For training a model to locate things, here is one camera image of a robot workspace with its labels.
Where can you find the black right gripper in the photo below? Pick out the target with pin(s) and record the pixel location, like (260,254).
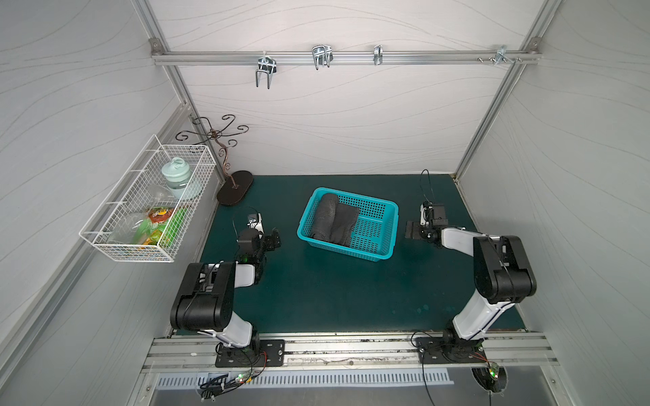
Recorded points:
(417,229)

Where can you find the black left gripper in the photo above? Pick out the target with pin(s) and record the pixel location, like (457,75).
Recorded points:
(272,240)

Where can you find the teal plastic mesh basket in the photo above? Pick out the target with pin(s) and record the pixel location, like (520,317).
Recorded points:
(375,232)

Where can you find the dark grey long pants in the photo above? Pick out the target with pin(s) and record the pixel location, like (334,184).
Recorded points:
(334,221)

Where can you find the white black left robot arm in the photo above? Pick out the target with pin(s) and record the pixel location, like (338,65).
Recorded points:
(205,302)

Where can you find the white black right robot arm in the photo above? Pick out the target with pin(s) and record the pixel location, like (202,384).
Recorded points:
(502,274)

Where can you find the dark oval stand base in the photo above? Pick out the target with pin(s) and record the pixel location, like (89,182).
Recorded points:
(235,188)

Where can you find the green snack packet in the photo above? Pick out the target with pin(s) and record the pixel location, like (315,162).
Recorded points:
(160,227)

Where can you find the pale green lidded jar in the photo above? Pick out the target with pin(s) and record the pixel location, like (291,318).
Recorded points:
(180,179)

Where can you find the ornate metal hook stand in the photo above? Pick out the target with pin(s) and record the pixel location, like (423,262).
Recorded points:
(225,139)

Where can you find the white vent strip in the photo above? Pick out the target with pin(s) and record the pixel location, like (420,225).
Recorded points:
(410,377)

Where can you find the small metal hook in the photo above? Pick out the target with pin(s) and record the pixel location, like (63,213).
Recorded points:
(378,55)

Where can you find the double metal hook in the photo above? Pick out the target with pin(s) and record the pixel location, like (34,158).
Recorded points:
(266,67)

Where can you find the curved metal hook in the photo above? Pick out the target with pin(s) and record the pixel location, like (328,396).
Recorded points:
(322,56)

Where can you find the white wire wall basket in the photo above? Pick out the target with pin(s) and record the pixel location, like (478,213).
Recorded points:
(142,187)

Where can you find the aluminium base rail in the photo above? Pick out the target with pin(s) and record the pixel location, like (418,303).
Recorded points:
(340,351)

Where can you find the metal bracket hook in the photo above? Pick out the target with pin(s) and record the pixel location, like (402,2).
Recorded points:
(500,57)

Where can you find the aluminium top rail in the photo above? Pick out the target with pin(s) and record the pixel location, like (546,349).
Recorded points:
(352,58)

